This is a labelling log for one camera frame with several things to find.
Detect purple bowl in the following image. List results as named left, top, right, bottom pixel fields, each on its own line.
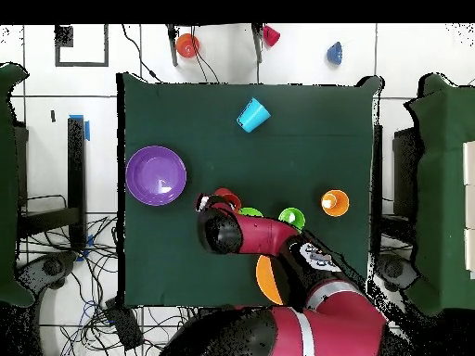
left=124, top=145, right=188, bottom=208

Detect thin black cable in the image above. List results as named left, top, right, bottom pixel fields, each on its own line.
left=190, top=25, right=221, bottom=84
left=121, top=24, right=162, bottom=83

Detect orange cup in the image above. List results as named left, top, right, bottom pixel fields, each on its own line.
left=212, top=187, right=243, bottom=213

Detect white boxes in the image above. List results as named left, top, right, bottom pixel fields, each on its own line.
left=461, top=140, right=475, bottom=279

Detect green cup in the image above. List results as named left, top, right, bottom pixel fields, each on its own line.
left=277, top=207, right=307, bottom=234

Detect short black beam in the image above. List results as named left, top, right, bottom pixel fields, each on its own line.
left=18, top=206, right=81, bottom=238

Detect black power box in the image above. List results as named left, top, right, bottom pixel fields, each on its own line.
left=104, top=298, right=145, bottom=352

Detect gray black machine base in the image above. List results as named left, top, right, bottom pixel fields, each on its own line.
left=16, top=250, right=79, bottom=294
left=374, top=251, right=420, bottom=294

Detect green cloth side table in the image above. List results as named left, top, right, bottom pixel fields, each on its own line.
left=404, top=73, right=475, bottom=316
left=0, top=62, right=34, bottom=309

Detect yellow cup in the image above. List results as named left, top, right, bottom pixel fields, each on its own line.
left=320, top=189, right=351, bottom=218

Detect dark green tablecloth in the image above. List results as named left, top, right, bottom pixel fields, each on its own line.
left=116, top=71, right=385, bottom=310

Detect blue bowl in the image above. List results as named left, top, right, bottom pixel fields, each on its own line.
left=326, top=40, right=344, bottom=67

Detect black square frame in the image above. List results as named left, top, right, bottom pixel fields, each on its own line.
left=54, top=24, right=109, bottom=68

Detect large yellow bowl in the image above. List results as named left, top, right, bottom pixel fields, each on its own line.
left=255, top=254, right=286, bottom=306

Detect black stand leg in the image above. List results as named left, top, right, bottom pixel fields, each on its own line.
left=166, top=24, right=180, bottom=68
left=250, top=23, right=265, bottom=64

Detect light blue cup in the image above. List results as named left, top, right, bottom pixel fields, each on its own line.
left=236, top=96, right=272, bottom=134

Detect long black beam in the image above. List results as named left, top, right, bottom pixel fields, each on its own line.
left=67, top=116, right=87, bottom=251

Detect orange bowl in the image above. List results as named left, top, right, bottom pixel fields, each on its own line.
left=174, top=32, right=201, bottom=59

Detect thin black bar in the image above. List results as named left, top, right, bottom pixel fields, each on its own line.
left=372, top=123, right=384, bottom=257

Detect red cup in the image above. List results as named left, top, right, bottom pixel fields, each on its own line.
left=262, top=24, right=282, bottom=48

